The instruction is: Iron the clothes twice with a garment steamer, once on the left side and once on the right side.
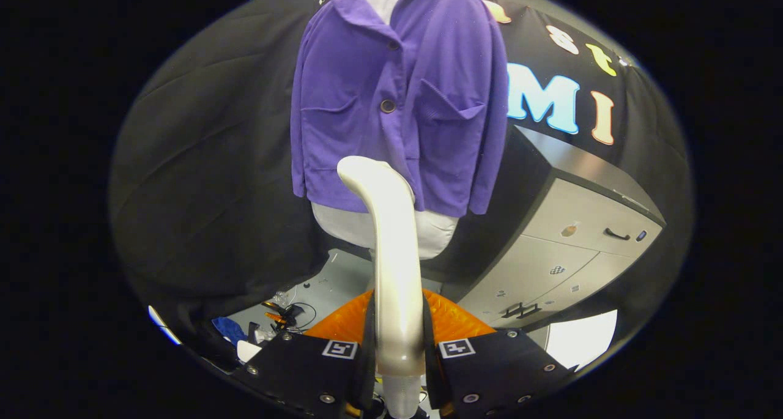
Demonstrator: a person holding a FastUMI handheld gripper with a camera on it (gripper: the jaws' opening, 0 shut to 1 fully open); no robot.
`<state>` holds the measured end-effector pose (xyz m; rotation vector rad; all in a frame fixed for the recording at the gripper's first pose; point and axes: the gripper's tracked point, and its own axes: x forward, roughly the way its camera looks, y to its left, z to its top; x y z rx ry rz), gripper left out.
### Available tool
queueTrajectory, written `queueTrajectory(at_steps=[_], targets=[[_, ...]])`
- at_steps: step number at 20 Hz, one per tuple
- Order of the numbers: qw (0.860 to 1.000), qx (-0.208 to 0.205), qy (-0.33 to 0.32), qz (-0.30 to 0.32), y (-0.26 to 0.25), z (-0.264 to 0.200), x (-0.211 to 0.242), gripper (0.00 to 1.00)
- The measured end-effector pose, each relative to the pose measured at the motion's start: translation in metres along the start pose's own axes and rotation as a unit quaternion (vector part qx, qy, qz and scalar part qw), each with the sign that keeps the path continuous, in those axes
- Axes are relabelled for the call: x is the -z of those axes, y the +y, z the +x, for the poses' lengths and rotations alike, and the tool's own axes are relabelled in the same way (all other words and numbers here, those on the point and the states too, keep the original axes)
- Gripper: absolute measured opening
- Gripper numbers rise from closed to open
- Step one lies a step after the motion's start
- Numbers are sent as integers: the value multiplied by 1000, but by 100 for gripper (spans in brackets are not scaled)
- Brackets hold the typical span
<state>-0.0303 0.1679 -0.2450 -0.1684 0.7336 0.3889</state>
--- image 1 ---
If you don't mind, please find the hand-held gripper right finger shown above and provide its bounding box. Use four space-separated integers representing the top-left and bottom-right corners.
422 291 576 419

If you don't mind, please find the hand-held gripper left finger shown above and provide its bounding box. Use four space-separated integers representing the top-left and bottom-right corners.
232 289 377 419

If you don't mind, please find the grey drawer cabinet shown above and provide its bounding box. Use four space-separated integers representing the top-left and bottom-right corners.
440 125 666 334

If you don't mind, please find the white ironing form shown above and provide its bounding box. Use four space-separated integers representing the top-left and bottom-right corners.
311 200 459 261

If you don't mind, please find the purple button jacket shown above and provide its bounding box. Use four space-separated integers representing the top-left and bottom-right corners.
291 0 510 218

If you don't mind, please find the blue cloth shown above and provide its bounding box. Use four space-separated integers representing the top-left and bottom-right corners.
212 317 248 346

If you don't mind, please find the black cable tangle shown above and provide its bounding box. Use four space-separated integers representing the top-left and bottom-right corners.
263 300 317 331

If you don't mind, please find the white oval object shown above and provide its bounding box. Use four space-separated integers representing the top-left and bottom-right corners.
236 339 264 363

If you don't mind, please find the white garment steamer head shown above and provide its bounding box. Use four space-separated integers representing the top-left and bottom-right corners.
337 155 427 419

